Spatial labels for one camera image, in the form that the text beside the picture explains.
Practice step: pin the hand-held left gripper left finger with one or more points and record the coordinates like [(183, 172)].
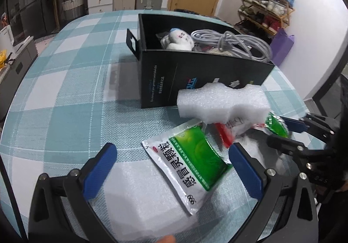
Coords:
[(100, 175)]

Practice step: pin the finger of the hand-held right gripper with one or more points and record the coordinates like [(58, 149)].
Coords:
[(293, 125), (288, 145)]

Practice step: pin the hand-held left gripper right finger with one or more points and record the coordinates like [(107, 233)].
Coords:
[(246, 175)]

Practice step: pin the small green packet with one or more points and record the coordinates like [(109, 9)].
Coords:
[(276, 124)]

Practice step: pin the red snack packet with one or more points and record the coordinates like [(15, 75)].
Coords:
[(223, 134)]

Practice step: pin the white foam sheet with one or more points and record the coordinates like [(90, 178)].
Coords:
[(141, 199)]

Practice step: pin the large green medicine packet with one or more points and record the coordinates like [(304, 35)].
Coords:
[(195, 158)]

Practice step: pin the white foam block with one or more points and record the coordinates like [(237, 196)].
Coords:
[(217, 104)]

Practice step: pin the black cardboard box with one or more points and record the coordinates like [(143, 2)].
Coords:
[(168, 74)]

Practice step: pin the person's left hand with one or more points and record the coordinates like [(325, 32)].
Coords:
[(166, 239)]

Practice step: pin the purple bag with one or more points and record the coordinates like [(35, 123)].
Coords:
[(282, 47)]

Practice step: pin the teal checked tablecloth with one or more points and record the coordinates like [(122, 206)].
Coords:
[(68, 82)]

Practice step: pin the wooden shoe rack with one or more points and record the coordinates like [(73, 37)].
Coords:
[(282, 17)]

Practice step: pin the rows of shoes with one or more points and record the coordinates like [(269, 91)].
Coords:
[(266, 3)]

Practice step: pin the grey side cabinet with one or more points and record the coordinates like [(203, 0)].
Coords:
[(20, 60)]

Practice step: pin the yellow plastic bag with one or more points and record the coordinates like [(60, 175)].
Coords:
[(2, 58)]

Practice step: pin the black bag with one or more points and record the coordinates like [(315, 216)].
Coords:
[(185, 11)]

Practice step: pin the wicker basket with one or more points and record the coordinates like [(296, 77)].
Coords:
[(72, 9)]

